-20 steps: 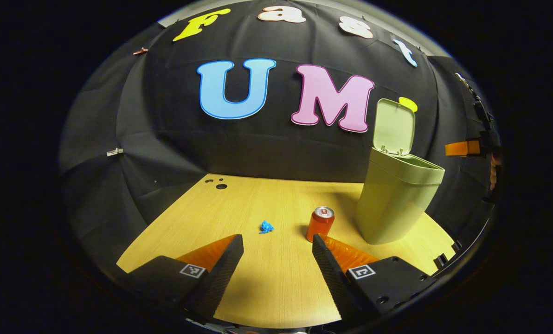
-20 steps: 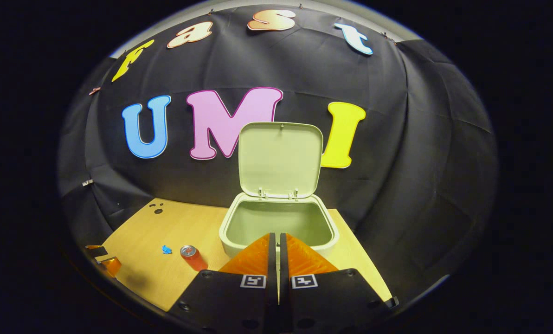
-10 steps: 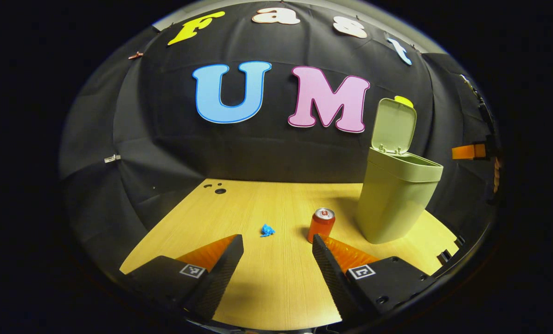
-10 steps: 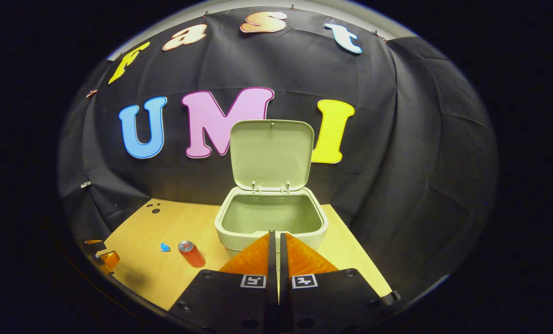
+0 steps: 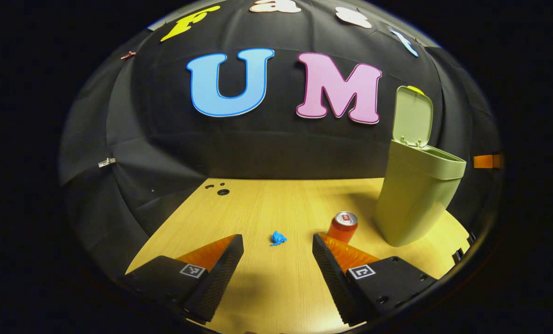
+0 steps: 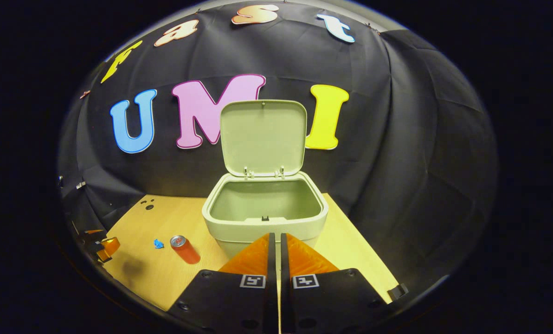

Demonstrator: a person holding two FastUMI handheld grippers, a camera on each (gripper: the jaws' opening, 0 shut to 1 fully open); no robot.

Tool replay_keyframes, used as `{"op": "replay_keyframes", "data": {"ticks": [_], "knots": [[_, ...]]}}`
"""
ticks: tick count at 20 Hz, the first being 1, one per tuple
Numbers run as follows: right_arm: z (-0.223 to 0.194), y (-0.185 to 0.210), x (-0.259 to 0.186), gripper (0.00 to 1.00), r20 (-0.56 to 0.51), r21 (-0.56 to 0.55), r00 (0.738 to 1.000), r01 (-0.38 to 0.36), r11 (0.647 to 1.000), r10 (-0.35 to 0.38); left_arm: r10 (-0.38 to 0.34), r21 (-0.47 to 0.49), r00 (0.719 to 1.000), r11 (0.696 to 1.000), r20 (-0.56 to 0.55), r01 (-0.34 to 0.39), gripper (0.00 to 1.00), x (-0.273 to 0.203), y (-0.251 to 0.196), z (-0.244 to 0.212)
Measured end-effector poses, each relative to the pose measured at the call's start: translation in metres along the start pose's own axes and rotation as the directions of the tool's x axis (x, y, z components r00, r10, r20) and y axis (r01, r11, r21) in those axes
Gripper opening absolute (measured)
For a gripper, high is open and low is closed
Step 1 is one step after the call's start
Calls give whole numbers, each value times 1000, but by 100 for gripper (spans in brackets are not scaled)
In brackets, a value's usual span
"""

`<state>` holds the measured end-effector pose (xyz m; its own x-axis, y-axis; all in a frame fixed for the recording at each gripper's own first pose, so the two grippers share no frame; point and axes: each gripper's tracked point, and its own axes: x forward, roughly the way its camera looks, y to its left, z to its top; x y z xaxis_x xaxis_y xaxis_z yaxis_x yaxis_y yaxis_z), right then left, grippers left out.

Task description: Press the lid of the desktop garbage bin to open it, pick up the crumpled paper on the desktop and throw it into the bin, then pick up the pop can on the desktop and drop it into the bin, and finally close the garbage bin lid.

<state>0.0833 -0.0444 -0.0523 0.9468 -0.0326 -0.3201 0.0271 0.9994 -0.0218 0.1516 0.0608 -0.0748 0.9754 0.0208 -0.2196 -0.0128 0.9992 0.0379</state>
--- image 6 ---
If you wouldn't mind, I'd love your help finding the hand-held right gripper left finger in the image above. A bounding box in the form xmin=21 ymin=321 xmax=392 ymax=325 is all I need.
xmin=167 ymin=233 xmax=277 ymax=334

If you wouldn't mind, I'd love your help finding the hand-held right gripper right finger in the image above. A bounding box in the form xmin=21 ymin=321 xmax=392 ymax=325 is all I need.
xmin=280 ymin=233 xmax=398 ymax=334

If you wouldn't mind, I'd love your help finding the orange pop can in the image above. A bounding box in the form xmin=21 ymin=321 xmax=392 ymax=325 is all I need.
xmin=170 ymin=235 xmax=201 ymax=265

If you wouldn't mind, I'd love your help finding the green desktop garbage bin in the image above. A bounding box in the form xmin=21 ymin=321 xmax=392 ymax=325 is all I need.
xmin=202 ymin=99 xmax=329 ymax=259

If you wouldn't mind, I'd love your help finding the wooden desktop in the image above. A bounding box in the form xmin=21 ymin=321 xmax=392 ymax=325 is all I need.
xmin=101 ymin=194 xmax=400 ymax=334

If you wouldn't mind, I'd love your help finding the black table edge bracket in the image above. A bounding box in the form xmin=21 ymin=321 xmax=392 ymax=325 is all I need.
xmin=387 ymin=283 xmax=410 ymax=302

